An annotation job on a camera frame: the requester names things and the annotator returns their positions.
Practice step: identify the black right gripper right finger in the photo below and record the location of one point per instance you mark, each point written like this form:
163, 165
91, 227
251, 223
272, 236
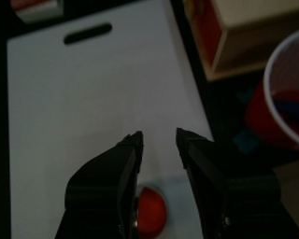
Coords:
239, 202

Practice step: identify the small blue piece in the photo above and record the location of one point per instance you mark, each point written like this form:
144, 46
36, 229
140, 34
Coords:
244, 141

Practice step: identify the wooden drawer box red front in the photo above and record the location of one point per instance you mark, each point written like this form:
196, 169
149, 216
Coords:
255, 28

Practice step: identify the white cutting board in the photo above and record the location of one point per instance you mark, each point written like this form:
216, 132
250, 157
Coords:
93, 93

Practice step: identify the orange dough roll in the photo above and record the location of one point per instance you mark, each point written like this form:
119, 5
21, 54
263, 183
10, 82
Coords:
152, 211

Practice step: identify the striped toy block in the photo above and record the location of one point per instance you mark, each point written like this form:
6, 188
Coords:
40, 11

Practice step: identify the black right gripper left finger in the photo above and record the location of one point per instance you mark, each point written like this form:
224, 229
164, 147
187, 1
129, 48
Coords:
101, 193

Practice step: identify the red plastic cup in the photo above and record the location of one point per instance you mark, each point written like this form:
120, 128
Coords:
264, 121

